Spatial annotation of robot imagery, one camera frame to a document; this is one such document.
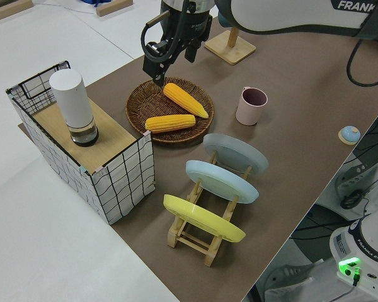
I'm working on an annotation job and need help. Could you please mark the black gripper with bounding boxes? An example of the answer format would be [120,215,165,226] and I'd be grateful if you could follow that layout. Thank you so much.
[142,9,213,87]

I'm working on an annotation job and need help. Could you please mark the pink mug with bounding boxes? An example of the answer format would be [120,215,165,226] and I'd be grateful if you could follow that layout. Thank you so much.
[235,86,269,126]

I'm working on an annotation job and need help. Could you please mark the yellow corn cob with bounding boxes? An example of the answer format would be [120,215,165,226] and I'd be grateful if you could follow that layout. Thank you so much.
[144,114,197,135]
[163,82,210,120]

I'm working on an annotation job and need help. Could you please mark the brown wicker basket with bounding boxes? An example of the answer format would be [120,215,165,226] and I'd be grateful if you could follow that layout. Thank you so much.
[125,77,215,147]

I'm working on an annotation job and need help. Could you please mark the wooden mug tree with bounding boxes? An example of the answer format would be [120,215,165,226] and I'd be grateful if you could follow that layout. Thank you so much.
[204,25,257,66]

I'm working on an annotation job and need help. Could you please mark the dark blue mug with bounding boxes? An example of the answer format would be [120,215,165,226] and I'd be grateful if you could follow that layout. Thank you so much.
[216,8,239,29]

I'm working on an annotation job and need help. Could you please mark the wooden block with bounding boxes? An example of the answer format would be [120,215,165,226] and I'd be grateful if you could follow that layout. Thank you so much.
[95,0,134,16]

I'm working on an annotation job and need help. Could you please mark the grey plate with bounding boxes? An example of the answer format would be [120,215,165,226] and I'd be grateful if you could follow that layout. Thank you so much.
[202,133,270,175]

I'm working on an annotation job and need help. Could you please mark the light blue plate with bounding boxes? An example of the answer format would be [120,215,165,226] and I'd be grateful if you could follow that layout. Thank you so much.
[185,159,260,206]

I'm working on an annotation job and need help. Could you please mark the brown table mat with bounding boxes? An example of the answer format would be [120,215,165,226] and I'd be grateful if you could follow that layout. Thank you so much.
[17,12,378,302]

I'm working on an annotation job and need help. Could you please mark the yellow plate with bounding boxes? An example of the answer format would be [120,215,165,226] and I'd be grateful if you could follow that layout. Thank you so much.
[163,193,247,244]

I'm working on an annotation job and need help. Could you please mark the blue call bell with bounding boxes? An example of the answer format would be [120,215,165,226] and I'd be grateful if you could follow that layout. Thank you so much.
[338,125,362,146]

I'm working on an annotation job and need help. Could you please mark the wooden plate rack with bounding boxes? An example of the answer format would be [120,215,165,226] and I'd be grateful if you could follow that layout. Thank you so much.
[166,150,253,268]

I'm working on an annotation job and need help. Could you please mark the wire basket with wooden shelf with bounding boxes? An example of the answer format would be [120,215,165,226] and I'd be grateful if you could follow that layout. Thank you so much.
[5,60,156,226]

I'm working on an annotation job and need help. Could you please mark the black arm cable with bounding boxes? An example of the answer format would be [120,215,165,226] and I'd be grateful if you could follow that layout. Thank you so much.
[140,0,378,87]

